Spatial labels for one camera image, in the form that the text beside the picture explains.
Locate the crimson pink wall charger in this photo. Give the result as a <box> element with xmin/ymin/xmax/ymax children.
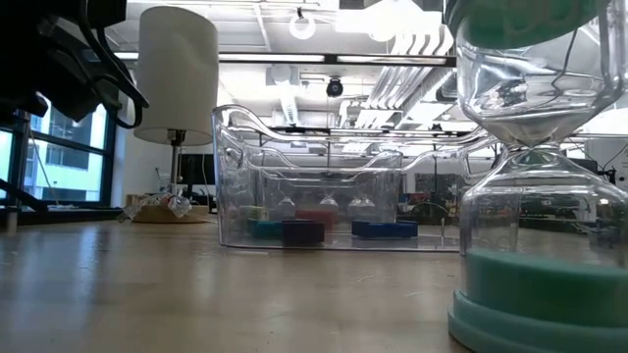
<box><xmin>292</xmin><ymin>210</ymin><xmax>334</xmax><ymax>231</ymax></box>

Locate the red wall charger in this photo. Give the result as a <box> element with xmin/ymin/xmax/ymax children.
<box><xmin>299</xmin><ymin>208</ymin><xmax>340</xmax><ymax>227</ymax></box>

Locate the dark indigo digital timer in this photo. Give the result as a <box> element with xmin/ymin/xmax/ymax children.
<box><xmin>282</xmin><ymin>219</ymin><xmax>327</xmax><ymax>247</ymax></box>

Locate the green white wall charger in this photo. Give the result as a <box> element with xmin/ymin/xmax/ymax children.
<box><xmin>239</xmin><ymin>204</ymin><xmax>270</xmax><ymax>222</ymax></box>

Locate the teal digital timer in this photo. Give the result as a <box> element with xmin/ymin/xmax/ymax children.
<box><xmin>246</xmin><ymin>219</ymin><xmax>286</xmax><ymax>240</ymax></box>

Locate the bright blue digital timer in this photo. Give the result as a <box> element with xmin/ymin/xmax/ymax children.
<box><xmin>350</xmin><ymin>219</ymin><xmax>420</xmax><ymax>240</ymax></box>

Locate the teal capped sand timer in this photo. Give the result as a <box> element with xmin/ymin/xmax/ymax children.
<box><xmin>446</xmin><ymin>0</ymin><xmax>628</xmax><ymax>353</ymax></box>

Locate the clear plastic bin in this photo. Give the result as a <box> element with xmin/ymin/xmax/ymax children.
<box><xmin>225</xmin><ymin>144</ymin><xmax>403</xmax><ymax>234</ymax></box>
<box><xmin>212</xmin><ymin>104</ymin><xmax>497</xmax><ymax>253</ymax></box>
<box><xmin>264</xmin><ymin>159</ymin><xmax>392</xmax><ymax>226</ymax></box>

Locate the black monitor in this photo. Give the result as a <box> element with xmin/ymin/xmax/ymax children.
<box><xmin>179</xmin><ymin>153</ymin><xmax>217</xmax><ymax>186</ymax></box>

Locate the long ceiling light strip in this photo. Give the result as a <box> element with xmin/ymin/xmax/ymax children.
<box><xmin>113</xmin><ymin>50</ymin><xmax>326</xmax><ymax>63</ymax></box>
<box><xmin>336</xmin><ymin>54</ymin><xmax>457</xmax><ymax>66</ymax></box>

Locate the bright ceiling light panel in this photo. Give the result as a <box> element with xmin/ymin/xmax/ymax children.
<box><xmin>336</xmin><ymin>0</ymin><xmax>447</xmax><ymax>43</ymax></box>

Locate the white shade table lamp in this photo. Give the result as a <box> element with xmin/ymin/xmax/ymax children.
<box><xmin>132</xmin><ymin>5</ymin><xmax>221</xmax><ymax>225</ymax></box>

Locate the dark framed window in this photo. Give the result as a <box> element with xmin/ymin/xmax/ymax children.
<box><xmin>0</xmin><ymin>100</ymin><xmax>122</xmax><ymax>207</ymax></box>

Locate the black slanted strut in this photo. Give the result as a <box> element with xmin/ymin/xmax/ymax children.
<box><xmin>0</xmin><ymin>178</ymin><xmax>49</xmax><ymax>213</ymax></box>

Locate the white ring ceiling light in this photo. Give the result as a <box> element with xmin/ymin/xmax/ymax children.
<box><xmin>288</xmin><ymin>10</ymin><xmax>318</xmax><ymax>41</ymax></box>

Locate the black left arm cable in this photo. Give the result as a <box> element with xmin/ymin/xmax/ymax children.
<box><xmin>80</xmin><ymin>0</ymin><xmax>151</xmax><ymax>130</ymax></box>

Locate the black aluminium table frame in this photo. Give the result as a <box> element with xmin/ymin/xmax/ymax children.
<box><xmin>0</xmin><ymin>208</ymin><xmax>127</xmax><ymax>227</ymax></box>

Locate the yellow cable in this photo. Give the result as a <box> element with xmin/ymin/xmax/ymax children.
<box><xmin>33</xmin><ymin>136</ymin><xmax>60</xmax><ymax>206</ymax></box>

